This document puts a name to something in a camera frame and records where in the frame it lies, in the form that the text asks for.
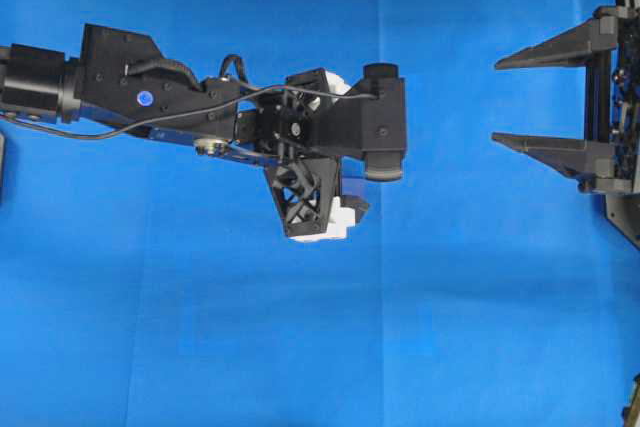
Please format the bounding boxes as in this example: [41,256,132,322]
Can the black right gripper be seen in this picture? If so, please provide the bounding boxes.
[491,6,639,195]

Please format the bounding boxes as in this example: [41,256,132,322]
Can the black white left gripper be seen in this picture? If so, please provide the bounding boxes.
[234,69,371,243]

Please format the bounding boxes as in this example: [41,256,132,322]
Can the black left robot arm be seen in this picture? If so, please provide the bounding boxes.
[1,24,378,242]

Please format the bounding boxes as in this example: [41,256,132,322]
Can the blue table cloth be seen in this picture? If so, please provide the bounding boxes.
[1,0,639,426]

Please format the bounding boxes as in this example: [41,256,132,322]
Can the thin black camera cable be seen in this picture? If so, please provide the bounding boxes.
[0,86,376,140]

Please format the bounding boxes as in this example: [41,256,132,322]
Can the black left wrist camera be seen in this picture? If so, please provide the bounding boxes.
[319,62,406,183]

